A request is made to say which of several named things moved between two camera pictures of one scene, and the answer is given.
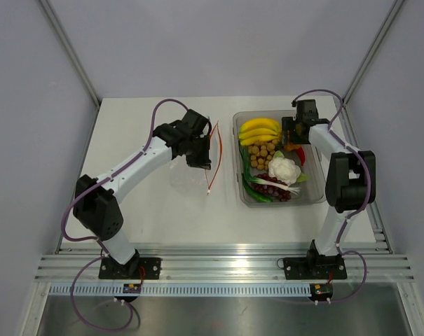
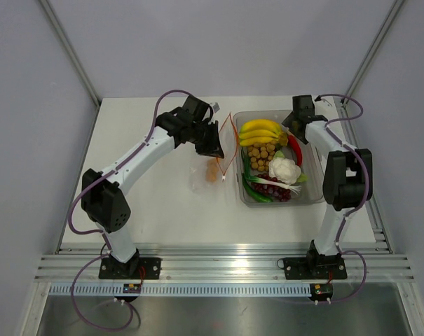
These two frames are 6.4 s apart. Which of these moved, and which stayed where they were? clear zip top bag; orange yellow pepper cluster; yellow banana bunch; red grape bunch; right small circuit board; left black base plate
Moved: clear zip top bag; orange yellow pepper cluster
Stayed: right small circuit board; left black base plate; red grape bunch; yellow banana bunch
